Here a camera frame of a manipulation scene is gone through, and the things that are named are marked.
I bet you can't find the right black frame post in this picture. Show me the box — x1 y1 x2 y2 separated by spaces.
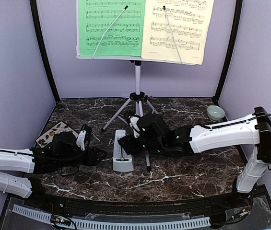
212 0 243 105

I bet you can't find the clear metronome front cover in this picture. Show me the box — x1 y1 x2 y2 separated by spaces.
79 165 97 173

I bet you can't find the white slotted cable duct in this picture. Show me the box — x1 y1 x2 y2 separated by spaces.
12 205 211 230

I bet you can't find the pale green ceramic bowl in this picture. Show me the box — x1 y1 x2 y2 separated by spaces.
207 105 225 122

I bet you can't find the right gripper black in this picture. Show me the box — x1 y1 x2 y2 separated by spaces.
118 132 165 156

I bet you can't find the white perforated music stand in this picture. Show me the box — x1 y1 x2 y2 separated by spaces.
76 0 208 173

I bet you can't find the green sheet music page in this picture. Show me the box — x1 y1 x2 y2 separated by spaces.
77 0 146 58

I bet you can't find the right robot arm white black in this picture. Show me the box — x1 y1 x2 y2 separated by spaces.
114 107 271 208

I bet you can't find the left black frame post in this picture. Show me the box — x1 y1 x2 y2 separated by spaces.
29 0 60 103

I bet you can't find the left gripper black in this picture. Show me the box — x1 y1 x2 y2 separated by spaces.
56 147 107 169

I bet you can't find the white metronome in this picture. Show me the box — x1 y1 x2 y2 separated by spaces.
113 130 134 173

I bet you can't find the yellow sheet music page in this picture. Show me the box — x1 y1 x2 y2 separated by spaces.
141 0 214 65

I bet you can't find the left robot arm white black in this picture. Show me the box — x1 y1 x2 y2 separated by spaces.
0 130 107 209

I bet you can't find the black frame post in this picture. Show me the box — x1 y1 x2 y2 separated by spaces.
212 0 243 105
29 0 60 103

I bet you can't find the floral square ceramic plate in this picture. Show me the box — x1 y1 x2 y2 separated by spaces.
35 121 78 148

